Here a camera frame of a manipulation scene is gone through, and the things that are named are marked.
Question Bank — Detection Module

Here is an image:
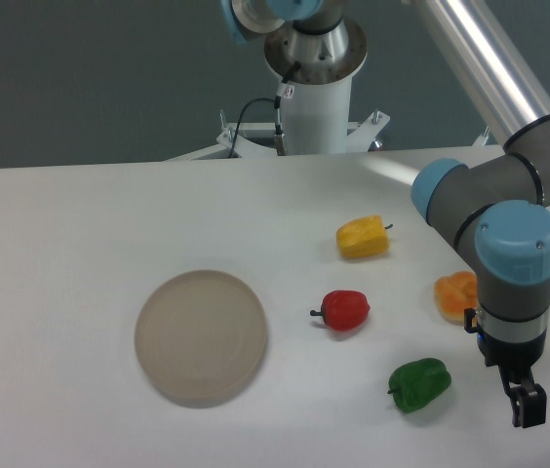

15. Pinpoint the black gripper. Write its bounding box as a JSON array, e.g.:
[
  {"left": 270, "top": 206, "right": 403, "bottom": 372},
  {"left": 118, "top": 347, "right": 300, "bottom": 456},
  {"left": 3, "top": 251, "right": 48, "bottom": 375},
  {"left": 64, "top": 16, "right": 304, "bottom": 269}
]
[{"left": 464, "top": 306, "right": 549, "bottom": 429}]

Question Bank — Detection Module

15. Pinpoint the red bell pepper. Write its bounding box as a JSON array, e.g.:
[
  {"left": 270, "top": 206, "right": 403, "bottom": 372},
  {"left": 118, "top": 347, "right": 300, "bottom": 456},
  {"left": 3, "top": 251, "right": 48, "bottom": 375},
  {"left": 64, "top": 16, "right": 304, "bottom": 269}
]
[{"left": 309, "top": 290, "right": 371, "bottom": 332}]

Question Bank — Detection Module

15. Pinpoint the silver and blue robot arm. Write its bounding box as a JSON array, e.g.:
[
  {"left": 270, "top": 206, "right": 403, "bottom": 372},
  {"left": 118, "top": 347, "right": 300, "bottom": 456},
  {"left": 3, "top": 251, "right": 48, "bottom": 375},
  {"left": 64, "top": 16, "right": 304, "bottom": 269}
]
[{"left": 221, "top": 1, "right": 550, "bottom": 428}]

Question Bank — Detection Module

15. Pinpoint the green bell pepper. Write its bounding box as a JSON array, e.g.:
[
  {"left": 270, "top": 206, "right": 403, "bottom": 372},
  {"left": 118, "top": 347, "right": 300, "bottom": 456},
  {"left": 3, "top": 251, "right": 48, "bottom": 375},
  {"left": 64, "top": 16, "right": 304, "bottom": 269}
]
[{"left": 388, "top": 358, "right": 452, "bottom": 413}]

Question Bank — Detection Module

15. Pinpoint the yellow bell pepper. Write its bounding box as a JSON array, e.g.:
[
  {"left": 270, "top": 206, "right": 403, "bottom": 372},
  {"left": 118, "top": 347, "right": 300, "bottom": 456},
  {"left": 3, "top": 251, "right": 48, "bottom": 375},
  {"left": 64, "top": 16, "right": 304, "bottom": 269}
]
[{"left": 335, "top": 214, "right": 392, "bottom": 259}]

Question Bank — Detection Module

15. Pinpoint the orange braided bread roll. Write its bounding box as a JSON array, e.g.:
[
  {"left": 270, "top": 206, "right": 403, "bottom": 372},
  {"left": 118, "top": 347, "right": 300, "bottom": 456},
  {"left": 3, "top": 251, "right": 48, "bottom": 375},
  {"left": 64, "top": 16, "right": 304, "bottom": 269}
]
[{"left": 434, "top": 271, "right": 478, "bottom": 325}]

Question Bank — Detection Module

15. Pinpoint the beige round plate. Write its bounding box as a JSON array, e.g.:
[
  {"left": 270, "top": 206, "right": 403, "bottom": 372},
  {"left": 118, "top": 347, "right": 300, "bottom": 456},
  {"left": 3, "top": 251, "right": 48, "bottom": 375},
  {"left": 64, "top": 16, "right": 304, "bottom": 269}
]
[{"left": 134, "top": 270, "right": 268, "bottom": 408}]

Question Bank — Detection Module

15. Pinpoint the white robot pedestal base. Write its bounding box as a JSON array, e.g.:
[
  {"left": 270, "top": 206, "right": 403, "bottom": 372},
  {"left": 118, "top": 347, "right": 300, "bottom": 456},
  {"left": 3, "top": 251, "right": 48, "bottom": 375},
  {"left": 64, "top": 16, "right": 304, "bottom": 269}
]
[{"left": 165, "top": 72, "right": 493, "bottom": 162}]

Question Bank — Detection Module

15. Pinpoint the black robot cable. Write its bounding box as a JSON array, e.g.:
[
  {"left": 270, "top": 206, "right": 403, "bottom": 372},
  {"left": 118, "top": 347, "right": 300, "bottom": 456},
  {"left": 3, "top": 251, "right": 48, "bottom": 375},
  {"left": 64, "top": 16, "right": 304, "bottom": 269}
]
[{"left": 228, "top": 60, "right": 300, "bottom": 160}]

